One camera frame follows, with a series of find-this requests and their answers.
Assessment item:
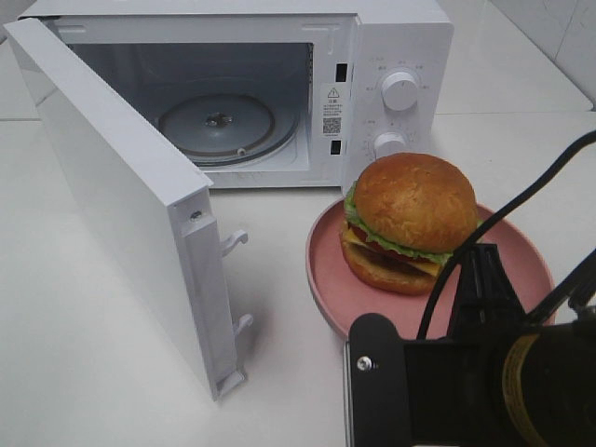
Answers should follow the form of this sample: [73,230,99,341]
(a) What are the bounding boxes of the burger with lettuce and cheese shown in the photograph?
[339,153,480,295]

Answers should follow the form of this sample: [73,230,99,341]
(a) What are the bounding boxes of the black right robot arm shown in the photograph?
[404,244,595,446]

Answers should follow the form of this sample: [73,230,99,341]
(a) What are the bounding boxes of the white dial knob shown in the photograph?
[372,132,407,159]
[381,71,419,112]

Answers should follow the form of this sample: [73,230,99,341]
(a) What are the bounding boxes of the glass microwave turntable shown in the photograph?
[158,93,299,167]

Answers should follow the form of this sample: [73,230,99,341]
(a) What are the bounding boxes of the lower white dial knob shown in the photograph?
[372,132,407,159]

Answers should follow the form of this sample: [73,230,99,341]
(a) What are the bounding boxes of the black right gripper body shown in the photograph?
[402,302,535,446]

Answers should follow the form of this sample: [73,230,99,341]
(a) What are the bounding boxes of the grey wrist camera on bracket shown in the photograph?
[344,313,413,446]

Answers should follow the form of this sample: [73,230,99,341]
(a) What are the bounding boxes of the white microwave door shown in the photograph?
[6,19,252,399]

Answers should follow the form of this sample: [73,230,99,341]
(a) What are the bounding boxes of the upper white dial knob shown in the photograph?
[381,71,419,112]

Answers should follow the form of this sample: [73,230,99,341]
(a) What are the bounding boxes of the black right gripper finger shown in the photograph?
[449,244,524,335]

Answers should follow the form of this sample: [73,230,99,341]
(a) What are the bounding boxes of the white microwave oven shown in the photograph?
[15,1,454,189]

